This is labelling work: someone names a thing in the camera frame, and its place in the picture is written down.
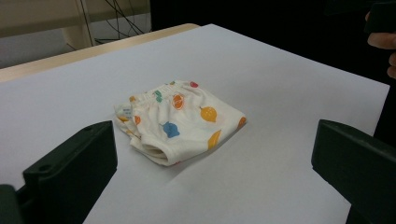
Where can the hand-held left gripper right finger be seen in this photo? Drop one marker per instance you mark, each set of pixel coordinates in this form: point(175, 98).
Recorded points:
point(358, 161)

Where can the beige furniture frame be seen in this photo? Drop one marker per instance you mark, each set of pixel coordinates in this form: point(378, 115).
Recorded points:
point(62, 18)

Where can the white fruit-print baby pants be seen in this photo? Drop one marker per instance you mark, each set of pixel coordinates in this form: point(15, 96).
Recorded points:
point(177, 124)

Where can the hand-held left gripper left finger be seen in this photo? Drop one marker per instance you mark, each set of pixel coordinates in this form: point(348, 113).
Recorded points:
point(74, 165)

